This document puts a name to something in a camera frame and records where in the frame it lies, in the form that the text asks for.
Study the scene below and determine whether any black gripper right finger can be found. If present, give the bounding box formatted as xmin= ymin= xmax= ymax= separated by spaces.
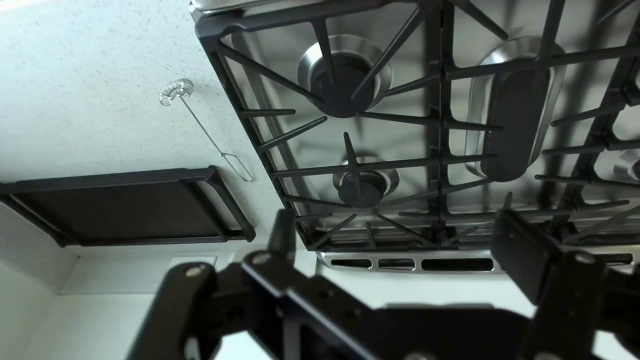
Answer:
xmin=491 ymin=210 xmax=640 ymax=360

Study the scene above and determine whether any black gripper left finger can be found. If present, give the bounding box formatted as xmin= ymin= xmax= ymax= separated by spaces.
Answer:
xmin=129 ymin=208 xmax=428 ymax=360

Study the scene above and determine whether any oval stove burner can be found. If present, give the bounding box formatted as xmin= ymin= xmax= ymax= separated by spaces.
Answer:
xmin=467 ymin=36 xmax=568 ymax=184

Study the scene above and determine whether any small round stove burner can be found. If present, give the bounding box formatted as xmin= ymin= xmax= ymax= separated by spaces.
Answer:
xmin=331 ymin=153 xmax=401 ymax=208

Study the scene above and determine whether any stainless steel gas stove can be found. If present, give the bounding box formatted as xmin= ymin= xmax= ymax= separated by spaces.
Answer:
xmin=189 ymin=0 xmax=640 ymax=276

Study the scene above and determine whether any large round stove burner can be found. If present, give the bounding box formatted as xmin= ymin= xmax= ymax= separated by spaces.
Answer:
xmin=297 ymin=34 xmax=394 ymax=120

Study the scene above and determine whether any black rectangular griddle plate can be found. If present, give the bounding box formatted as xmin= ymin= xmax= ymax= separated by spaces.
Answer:
xmin=0 ymin=165 xmax=258 ymax=249

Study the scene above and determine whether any black cast iron grate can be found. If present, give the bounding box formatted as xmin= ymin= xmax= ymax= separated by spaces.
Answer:
xmin=197 ymin=0 xmax=459 ymax=254
xmin=436 ymin=0 xmax=640 ymax=247

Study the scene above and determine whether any thin wire tool glass handle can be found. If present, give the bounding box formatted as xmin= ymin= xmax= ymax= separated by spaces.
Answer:
xmin=158 ymin=78 xmax=258 ymax=184

